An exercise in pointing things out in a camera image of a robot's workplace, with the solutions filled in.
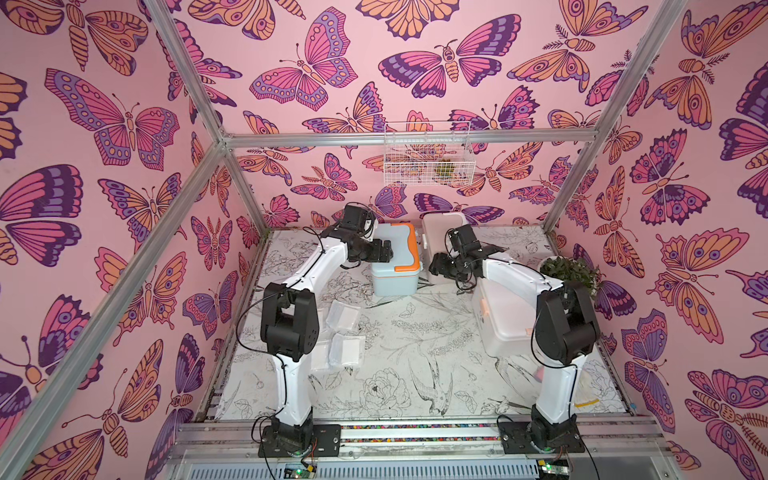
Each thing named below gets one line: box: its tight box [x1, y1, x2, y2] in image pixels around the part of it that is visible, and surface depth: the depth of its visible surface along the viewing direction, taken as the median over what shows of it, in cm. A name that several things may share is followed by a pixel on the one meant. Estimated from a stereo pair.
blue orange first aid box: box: [371, 223, 423, 297], surface depth 96 cm
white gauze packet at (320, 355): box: [311, 340, 330, 371], surface depth 89 cm
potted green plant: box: [538, 255, 606, 296], surface depth 87 cm
